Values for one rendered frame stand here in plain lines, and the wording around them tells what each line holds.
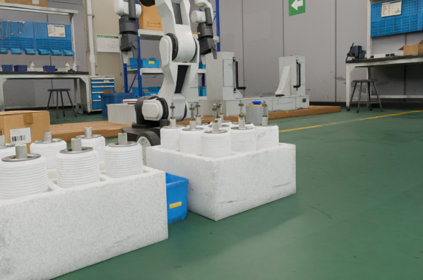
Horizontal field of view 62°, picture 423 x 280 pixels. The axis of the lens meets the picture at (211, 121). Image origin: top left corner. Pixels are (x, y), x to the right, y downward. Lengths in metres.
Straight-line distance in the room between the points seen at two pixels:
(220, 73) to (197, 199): 2.97
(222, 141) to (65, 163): 0.46
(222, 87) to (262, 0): 4.45
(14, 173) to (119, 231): 0.26
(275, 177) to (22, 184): 0.77
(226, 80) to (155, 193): 3.16
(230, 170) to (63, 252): 0.50
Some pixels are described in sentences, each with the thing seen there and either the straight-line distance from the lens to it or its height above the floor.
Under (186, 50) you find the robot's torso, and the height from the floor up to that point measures 0.59.
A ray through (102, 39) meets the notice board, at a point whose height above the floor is 1.46.
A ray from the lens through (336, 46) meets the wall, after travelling 6.90.
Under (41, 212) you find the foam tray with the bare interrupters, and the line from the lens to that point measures 0.82.
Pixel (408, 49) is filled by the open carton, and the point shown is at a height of 0.86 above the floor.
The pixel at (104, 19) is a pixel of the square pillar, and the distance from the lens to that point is 7.81.
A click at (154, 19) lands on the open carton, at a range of 6.64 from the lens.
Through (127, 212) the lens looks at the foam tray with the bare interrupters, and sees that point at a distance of 0.90.
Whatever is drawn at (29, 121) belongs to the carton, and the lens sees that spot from 2.00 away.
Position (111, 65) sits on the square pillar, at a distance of 7.72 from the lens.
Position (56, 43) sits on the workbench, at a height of 1.31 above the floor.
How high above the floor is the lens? 0.39
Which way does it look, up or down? 5 degrees down
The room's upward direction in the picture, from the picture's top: 2 degrees counter-clockwise
